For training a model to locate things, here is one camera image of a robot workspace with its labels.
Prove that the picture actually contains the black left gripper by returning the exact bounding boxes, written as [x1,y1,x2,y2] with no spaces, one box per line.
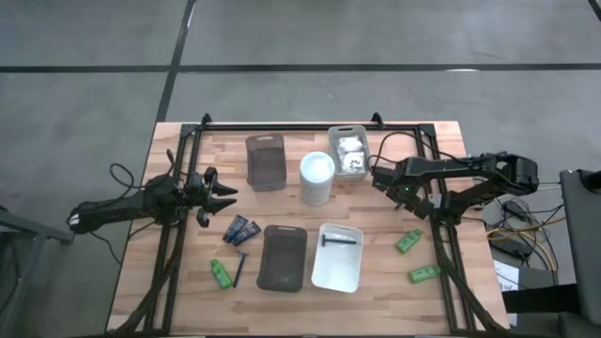
[185,166,239,216]

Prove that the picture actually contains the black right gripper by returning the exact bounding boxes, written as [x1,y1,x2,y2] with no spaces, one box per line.
[373,158,426,210]

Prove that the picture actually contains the green shampoo bottle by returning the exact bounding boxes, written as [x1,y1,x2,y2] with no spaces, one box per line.
[208,258,234,290]
[394,228,424,254]
[407,264,442,284]

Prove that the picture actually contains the blue disposable razor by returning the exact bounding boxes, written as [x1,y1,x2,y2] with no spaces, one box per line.
[320,233,359,248]
[232,251,251,289]

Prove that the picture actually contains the white plastic bin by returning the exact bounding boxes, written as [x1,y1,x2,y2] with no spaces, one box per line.
[310,223,365,295]

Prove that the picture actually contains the dark blue toiletry tube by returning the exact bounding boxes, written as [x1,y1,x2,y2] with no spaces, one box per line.
[221,214,249,244]
[231,221,262,248]

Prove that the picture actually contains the round wrapped soap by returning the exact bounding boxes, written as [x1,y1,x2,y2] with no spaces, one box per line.
[341,152,366,173]

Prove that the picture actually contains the short smoky grey plastic bin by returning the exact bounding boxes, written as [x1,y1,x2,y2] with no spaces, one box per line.
[244,132,288,193]

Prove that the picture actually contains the white wipes canister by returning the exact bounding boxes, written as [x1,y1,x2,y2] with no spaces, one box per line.
[298,150,336,207]

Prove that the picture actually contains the clear plastic bin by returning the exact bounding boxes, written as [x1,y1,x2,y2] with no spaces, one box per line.
[326,124,372,183]

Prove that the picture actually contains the long dark grey plastic bin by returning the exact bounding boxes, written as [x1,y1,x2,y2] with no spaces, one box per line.
[255,223,309,294]

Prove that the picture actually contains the black power brick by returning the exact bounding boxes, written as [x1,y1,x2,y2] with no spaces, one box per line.
[490,237,534,259]

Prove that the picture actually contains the white paper sheet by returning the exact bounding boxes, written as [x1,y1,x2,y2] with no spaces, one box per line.
[492,259,520,293]

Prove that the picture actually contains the grey side table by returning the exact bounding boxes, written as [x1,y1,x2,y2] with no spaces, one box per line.
[0,206,75,338]

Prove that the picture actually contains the dark grey cabinet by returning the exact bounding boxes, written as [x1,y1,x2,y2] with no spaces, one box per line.
[501,168,601,338]

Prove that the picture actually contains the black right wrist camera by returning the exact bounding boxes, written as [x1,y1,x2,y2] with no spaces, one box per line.
[412,199,436,221]

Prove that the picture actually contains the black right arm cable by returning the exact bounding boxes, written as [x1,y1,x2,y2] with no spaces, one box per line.
[368,131,470,165]

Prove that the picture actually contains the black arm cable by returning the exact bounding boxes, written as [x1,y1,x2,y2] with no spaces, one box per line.
[368,131,470,165]
[109,161,147,192]

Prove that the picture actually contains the black aluminium table frame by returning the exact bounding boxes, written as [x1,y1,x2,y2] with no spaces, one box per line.
[112,112,508,337]

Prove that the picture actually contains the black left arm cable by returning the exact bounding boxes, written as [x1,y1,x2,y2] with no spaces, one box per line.
[109,161,147,192]

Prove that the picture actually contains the yellow floor cable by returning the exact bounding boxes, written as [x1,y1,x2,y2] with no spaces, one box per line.
[485,216,567,273]

